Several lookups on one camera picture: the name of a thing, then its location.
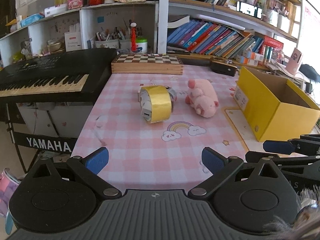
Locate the pink plush pig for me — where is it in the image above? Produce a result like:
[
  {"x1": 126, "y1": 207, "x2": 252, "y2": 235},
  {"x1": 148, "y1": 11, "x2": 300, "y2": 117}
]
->
[{"x1": 185, "y1": 79, "x2": 219, "y2": 118}]

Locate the gold tape roll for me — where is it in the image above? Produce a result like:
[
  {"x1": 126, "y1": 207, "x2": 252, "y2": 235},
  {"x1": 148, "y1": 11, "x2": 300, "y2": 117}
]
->
[{"x1": 139, "y1": 85, "x2": 172, "y2": 124}]

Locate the white charger cube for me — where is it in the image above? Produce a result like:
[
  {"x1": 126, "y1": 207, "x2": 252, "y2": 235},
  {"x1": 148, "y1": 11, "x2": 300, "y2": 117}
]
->
[{"x1": 140, "y1": 99, "x2": 152, "y2": 121}]

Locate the yellow cardboard box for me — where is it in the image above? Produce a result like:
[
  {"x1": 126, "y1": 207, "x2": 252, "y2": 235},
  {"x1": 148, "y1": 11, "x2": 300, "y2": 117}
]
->
[{"x1": 234, "y1": 68, "x2": 319, "y2": 142}]

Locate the black cap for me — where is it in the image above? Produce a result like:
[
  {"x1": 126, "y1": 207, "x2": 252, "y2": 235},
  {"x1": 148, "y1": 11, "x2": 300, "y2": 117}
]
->
[{"x1": 299, "y1": 64, "x2": 320, "y2": 83}]

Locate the pink checkered tablecloth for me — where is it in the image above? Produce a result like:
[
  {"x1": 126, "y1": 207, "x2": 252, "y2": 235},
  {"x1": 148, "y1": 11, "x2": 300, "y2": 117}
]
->
[{"x1": 73, "y1": 66, "x2": 263, "y2": 191}]

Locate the pink cup holder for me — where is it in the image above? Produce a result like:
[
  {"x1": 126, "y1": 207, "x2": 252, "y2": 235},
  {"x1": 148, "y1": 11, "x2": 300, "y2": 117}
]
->
[{"x1": 286, "y1": 48, "x2": 303, "y2": 75}]

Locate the black Yamaha keyboard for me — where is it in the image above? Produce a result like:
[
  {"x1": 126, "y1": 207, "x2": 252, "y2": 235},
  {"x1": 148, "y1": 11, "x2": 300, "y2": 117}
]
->
[{"x1": 1, "y1": 48, "x2": 117, "y2": 103}]

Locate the black brown device case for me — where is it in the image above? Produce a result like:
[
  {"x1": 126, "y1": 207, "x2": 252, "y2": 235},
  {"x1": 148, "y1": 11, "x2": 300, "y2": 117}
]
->
[{"x1": 209, "y1": 57, "x2": 238, "y2": 77}]

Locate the orange white medicine box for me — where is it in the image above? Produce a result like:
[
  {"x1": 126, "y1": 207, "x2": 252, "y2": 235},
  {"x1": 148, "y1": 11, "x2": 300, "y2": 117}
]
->
[{"x1": 242, "y1": 50, "x2": 264, "y2": 61}]

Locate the wooden chess board box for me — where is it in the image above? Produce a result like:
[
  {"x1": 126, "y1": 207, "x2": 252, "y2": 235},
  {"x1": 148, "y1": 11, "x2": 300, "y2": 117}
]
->
[{"x1": 111, "y1": 54, "x2": 183, "y2": 75}]

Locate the red tassel ornament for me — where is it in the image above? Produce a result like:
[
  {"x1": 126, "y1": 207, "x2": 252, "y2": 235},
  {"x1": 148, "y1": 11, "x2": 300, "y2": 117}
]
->
[{"x1": 130, "y1": 22, "x2": 137, "y2": 53}]

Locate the white green lidded jar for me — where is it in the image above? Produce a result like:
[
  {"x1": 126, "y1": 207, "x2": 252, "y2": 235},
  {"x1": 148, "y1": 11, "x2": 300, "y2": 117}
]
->
[{"x1": 135, "y1": 37, "x2": 148, "y2": 54}]

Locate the white bookshelf unit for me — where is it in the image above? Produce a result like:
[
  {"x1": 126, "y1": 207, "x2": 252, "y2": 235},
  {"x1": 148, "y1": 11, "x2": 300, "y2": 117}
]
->
[{"x1": 1, "y1": 0, "x2": 298, "y2": 66}]

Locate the phone on shelf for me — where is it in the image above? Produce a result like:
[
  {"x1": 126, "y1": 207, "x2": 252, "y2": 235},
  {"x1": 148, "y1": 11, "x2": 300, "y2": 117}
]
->
[{"x1": 236, "y1": 1, "x2": 263, "y2": 20}]

